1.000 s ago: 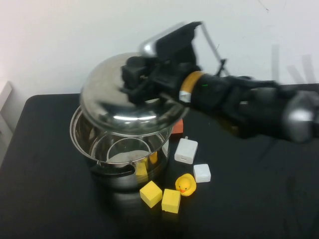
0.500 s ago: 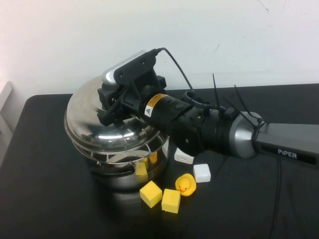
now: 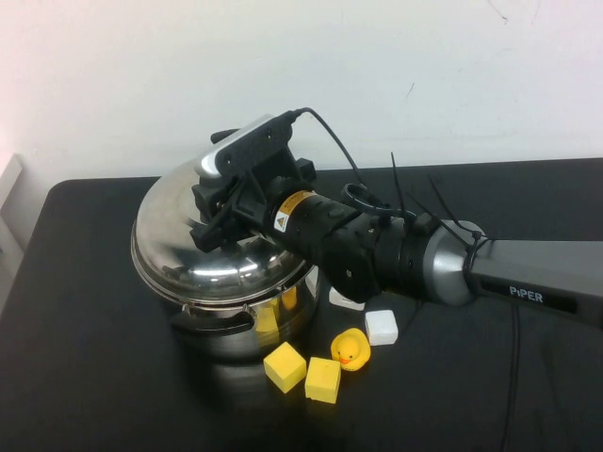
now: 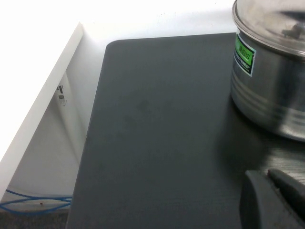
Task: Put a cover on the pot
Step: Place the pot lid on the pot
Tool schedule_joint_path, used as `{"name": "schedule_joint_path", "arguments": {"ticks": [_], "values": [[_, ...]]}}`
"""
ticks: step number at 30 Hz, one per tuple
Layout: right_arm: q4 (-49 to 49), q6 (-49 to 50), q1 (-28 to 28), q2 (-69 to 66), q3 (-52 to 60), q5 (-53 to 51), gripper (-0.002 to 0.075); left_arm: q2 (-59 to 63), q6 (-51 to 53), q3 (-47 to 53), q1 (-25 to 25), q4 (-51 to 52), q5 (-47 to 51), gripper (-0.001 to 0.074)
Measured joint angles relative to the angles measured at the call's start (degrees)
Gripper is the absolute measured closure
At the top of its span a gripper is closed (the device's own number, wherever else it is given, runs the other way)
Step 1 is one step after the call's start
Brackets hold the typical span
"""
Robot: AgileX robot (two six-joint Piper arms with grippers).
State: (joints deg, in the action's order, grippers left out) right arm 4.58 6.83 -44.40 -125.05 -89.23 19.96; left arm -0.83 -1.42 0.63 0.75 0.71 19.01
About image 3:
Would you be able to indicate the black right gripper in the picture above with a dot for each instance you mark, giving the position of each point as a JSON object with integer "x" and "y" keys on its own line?
{"x": 252, "y": 207}

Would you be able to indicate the steel lid with black knob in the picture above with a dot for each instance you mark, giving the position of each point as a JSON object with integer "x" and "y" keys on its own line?
{"x": 165, "y": 245}

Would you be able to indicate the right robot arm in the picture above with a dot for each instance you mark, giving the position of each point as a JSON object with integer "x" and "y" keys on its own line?
{"x": 518, "y": 268}

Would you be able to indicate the white usb charger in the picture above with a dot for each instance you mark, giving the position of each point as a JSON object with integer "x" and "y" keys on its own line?
{"x": 341, "y": 297}

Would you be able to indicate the yellow foam cube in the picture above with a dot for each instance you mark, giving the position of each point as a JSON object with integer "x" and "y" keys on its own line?
{"x": 322, "y": 379}
{"x": 282, "y": 367}

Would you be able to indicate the black zip tie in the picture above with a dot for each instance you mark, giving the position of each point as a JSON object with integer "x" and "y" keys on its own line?
{"x": 395, "y": 183}
{"x": 443, "y": 198}

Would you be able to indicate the yellow rubber duck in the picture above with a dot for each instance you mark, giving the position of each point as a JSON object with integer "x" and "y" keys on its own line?
{"x": 348, "y": 350}

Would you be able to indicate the white foam cube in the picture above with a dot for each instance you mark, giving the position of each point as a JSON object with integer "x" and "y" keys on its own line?
{"x": 380, "y": 327}

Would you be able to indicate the white desk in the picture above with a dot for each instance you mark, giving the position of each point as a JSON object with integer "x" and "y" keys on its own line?
{"x": 8, "y": 202}

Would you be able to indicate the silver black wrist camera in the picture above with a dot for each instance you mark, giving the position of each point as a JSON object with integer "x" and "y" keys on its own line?
{"x": 254, "y": 146}

